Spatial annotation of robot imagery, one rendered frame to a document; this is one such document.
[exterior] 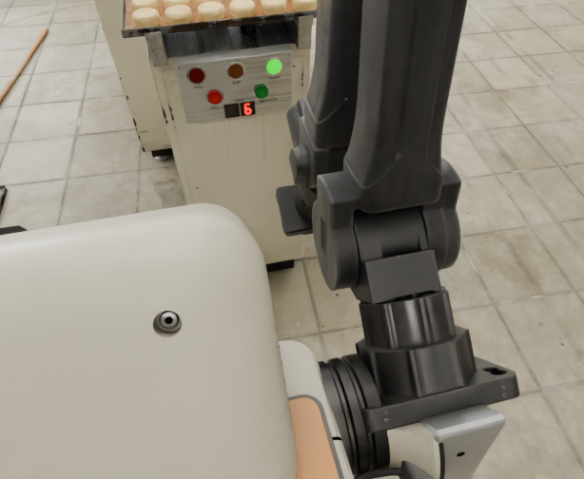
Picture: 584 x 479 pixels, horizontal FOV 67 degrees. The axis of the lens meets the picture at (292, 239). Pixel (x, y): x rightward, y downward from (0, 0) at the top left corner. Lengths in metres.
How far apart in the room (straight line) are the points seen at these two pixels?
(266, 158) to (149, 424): 1.01
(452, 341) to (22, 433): 0.26
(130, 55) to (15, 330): 1.62
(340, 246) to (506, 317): 1.34
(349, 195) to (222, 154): 0.83
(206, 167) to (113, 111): 1.34
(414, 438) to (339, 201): 0.17
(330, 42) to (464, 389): 0.28
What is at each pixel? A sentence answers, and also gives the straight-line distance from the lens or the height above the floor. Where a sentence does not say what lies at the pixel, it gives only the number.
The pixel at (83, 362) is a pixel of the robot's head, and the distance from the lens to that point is 0.19.
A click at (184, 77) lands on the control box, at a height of 0.81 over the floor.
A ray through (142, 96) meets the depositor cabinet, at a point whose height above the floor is 0.34.
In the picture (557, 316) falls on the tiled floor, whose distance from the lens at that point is 1.73.
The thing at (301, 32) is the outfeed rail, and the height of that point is 0.88.
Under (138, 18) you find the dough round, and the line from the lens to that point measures 0.96.
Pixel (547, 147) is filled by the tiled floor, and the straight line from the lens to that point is 2.37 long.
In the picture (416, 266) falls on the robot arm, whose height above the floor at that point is 1.03.
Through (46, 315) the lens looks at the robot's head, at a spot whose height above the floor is 1.15.
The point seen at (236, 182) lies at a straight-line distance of 1.21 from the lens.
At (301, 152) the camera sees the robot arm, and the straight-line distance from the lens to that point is 0.46.
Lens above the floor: 1.30
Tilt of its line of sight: 51 degrees down
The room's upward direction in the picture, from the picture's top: straight up
